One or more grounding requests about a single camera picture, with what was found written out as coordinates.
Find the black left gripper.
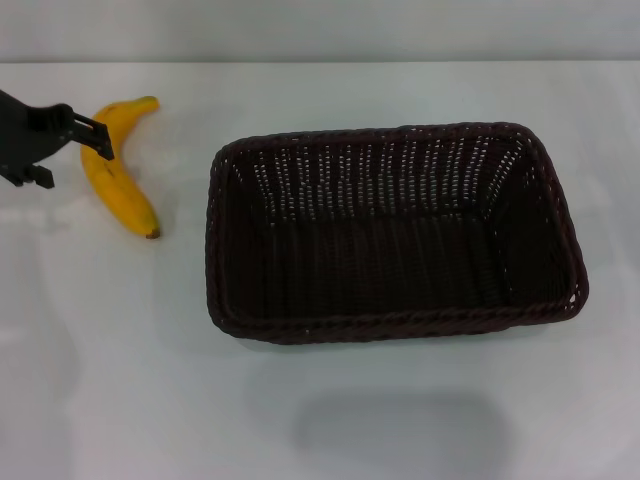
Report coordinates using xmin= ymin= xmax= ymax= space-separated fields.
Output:
xmin=0 ymin=89 xmax=115 ymax=191

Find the dark woven rectangular basket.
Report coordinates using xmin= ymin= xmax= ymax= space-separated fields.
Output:
xmin=204 ymin=120 xmax=591 ymax=347

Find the yellow banana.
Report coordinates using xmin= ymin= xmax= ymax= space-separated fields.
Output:
xmin=80 ymin=95 xmax=162 ymax=240

